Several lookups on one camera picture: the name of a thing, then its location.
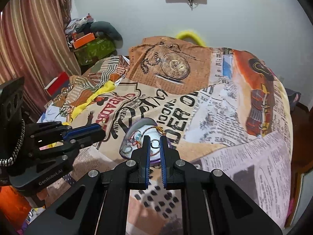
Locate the pile of clothes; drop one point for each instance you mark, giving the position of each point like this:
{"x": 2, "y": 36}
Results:
{"x": 78, "y": 24}

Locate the orange bag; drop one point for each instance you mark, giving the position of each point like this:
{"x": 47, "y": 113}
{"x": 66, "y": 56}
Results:
{"x": 14, "y": 205}

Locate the yellow hoop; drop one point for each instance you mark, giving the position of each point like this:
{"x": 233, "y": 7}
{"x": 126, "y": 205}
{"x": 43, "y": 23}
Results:
{"x": 189, "y": 34}

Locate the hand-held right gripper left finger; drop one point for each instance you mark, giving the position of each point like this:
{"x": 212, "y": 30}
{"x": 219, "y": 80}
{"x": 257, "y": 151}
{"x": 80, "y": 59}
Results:
{"x": 146, "y": 161}

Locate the yellow cloth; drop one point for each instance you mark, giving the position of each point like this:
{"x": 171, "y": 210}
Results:
{"x": 97, "y": 93}

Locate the red and white box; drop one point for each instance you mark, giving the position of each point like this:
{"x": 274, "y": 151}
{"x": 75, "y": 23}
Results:
{"x": 57, "y": 83}

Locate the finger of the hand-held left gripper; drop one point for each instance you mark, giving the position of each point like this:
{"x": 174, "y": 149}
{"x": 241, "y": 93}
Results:
{"x": 90, "y": 138}
{"x": 83, "y": 128}

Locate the green patterned bag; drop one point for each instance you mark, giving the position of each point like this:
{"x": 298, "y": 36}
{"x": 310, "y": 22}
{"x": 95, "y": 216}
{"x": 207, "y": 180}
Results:
{"x": 97, "y": 50}

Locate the striped patterned cloth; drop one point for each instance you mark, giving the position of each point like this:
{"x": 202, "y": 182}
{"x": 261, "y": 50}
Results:
{"x": 102, "y": 71}

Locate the heart-shaped purple tin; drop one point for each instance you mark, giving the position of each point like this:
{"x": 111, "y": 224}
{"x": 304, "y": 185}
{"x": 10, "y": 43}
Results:
{"x": 137, "y": 127}

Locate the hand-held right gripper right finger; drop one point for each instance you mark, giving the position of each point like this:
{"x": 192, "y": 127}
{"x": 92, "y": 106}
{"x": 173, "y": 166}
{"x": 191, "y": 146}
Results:
{"x": 163, "y": 161}

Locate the orange box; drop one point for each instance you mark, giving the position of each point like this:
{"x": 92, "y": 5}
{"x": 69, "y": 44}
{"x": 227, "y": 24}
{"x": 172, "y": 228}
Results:
{"x": 84, "y": 41}

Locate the dark purple cloth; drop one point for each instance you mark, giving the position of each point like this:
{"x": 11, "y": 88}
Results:
{"x": 293, "y": 98}

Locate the grey stuffed cloth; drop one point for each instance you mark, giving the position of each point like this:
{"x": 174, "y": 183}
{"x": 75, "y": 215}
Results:
{"x": 107, "y": 29}

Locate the striped brown curtain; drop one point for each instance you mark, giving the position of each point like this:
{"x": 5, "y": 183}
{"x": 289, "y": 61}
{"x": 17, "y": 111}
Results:
{"x": 31, "y": 41}

